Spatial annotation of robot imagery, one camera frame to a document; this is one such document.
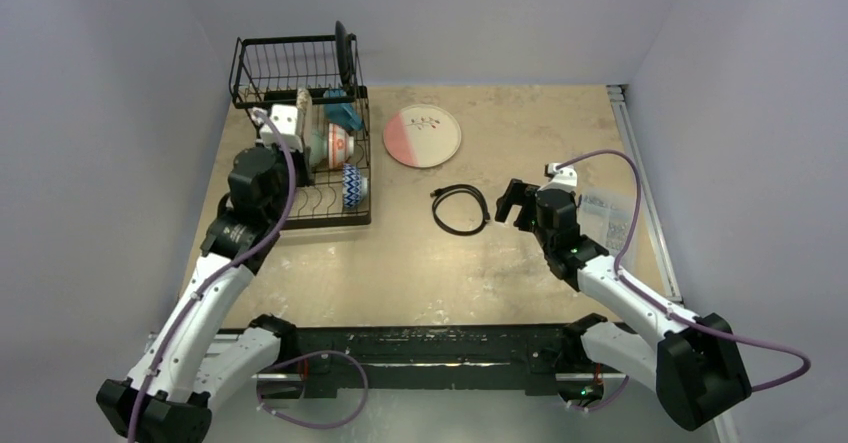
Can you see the pink and cream plate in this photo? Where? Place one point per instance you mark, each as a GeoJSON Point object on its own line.
{"type": "Point", "coordinates": [422, 136]}

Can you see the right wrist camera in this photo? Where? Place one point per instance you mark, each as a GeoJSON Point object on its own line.
{"type": "Point", "coordinates": [560, 177]}

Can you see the red patterned bowl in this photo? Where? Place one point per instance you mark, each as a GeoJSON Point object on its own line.
{"type": "Point", "coordinates": [355, 186]}

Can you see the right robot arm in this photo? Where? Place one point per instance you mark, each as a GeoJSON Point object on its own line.
{"type": "Point", "coordinates": [690, 362]}

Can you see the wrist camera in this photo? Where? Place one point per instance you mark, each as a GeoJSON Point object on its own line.
{"type": "Point", "coordinates": [279, 123]}
{"type": "Point", "coordinates": [560, 177]}

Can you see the red floral bowl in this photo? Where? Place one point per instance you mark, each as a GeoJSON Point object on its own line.
{"type": "Point", "coordinates": [340, 146]}

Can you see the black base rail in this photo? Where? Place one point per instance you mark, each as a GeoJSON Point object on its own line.
{"type": "Point", "coordinates": [531, 358]}

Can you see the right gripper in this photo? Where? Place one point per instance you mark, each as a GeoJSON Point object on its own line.
{"type": "Point", "coordinates": [524, 207]}

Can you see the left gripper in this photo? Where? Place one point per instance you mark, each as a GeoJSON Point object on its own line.
{"type": "Point", "coordinates": [300, 157]}

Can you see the clear plastic parts box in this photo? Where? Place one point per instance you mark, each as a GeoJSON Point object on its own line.
{"type": "Point", "coordinates": [606, 216]}

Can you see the celadon green bowl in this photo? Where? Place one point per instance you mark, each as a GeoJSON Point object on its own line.
{"type": "Point", "coordinates": [318, 148]}

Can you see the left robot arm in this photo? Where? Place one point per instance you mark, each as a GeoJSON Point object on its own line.
{"type": "Point", "coordinates": [173, 392]}

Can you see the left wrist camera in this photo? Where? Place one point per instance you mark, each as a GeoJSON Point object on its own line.
{"type": "Point", "coordinates": [279, 123]}

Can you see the blue mug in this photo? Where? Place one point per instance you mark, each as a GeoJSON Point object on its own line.
{"type": "Point", "coordinates": [343, 114]}

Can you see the grey speckled oval dish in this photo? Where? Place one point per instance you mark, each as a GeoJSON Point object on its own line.
{"type": "Point", "coordinates": [304, 105]}

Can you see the black wire dish rack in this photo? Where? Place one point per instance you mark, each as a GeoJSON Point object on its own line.
{"type": "Point", "coordinates": [267, 71]}

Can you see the black plate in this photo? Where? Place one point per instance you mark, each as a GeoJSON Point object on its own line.
{"type": "Point", "coordinates": [344, 55]}

